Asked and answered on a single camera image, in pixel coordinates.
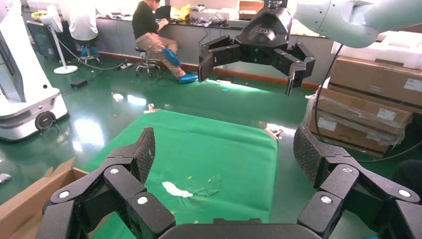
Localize long grey workbench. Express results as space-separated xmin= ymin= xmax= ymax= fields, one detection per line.
xmin=21 ymin=6 xmax=330 ymax=85

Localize white foam packing block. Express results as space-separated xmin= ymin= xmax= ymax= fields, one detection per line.
xmin=331 ymin=30 xmax=422 ymax=71

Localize brown carton on workbench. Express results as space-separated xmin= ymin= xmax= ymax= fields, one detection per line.
xmin=238 ymin=0 xmax=265 ymax=20

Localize green table cloth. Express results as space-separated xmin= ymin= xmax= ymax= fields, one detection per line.
xmin=81 ymin=110 xmax=280 ymax=239

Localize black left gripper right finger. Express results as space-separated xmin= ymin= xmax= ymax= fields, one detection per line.
xmin=293 ymin=126 xmax=422 ymax=239

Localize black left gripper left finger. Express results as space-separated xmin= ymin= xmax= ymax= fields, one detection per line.
xmin=34 ymin=126 xmax=176 ymax=239

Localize black round stool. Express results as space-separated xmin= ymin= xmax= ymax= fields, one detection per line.
xmin=75 ymin=39 xmax=102 ymax=66
xmin=134 ymin=46 xmax=163 ymax=79

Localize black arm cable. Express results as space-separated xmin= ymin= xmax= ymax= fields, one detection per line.
xmin=314 ymin=44 xmax=422 ymax=163

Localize seated man in black shirt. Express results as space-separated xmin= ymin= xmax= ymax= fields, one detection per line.
xmin=131 ymin=0 xmax=199 ymax=85

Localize open brown cardboard box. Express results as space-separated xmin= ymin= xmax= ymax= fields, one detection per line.
xmin=0 ymin=157 xmax=111 ymax=239

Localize white standing fan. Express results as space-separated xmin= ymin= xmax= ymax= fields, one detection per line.
xmin=39 ymin=4 xmax=79 ymax=75

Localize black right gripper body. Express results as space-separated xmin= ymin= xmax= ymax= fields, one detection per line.
xmin=234 ymin=8 xmax=296 ymax=65

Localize white wheeled robot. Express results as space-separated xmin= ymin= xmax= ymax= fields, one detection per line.
xmin=0 ymin=0 xmax=69 ymax=142

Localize yellow plastic bag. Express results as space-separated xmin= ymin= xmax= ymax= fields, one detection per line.
xmin=170 ymin=3 xmax=193 ymax=21

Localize plastic wrapped cardboard carton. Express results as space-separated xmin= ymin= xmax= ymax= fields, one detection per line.
xmin=313 ymin=87 xmax=413 ymax=136
xmin=308 ymin=112 xmax=406 ymax=158

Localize black cabinet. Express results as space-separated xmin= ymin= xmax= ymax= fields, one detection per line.
xmin=26 ymin=20 xmax=78 ymax=62

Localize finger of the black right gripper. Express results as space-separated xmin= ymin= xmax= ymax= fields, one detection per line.
xmin=198 ymin=34 xmax=243 ymax=83
xmin=272 ymin=42 xmax=317 ymax=98

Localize seated person in white shirt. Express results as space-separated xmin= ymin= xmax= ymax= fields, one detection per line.
xmin=67 ymin=0 xmax=100 ymax=42

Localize large brown cardboard carton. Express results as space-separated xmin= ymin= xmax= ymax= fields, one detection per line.
xmin=328 ymin=56 xmax=422 ymax=115

